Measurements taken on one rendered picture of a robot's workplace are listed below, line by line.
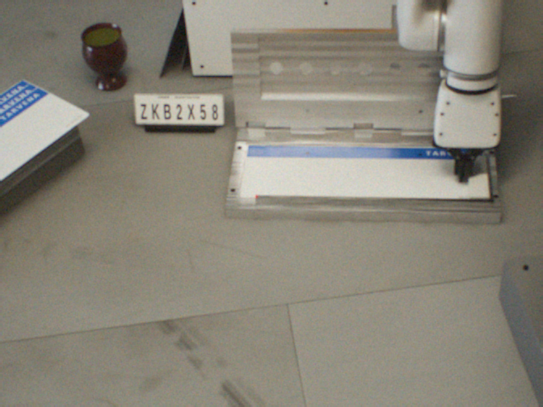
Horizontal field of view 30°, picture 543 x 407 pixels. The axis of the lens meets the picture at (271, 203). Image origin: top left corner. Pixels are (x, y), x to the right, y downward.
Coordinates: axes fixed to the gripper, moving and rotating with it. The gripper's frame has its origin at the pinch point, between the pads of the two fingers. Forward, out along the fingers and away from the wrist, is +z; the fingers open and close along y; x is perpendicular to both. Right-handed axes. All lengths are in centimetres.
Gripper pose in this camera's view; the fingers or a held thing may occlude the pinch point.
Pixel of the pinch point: (463, 167)
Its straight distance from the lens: 167.0
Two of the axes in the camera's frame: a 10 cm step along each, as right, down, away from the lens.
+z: 0.4, 8.4, 5.4
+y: 10.0, 0.2, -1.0
